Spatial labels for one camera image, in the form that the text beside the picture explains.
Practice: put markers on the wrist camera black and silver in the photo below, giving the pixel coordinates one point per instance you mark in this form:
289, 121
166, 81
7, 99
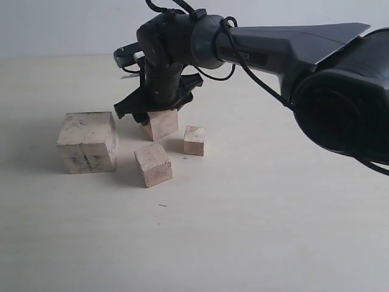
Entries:
127, 55

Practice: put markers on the smallest wooden cube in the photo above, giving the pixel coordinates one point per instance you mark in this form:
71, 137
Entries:
194, 140

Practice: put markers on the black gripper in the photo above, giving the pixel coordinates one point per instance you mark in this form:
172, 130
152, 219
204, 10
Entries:
161, 88

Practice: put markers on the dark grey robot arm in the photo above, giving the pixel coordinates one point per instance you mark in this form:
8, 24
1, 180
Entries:
333, 77

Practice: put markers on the second largest wooden cube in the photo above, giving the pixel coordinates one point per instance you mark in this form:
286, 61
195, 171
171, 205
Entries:
161, 124

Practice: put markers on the third largest wooden cube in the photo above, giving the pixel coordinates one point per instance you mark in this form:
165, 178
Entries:
154, 164

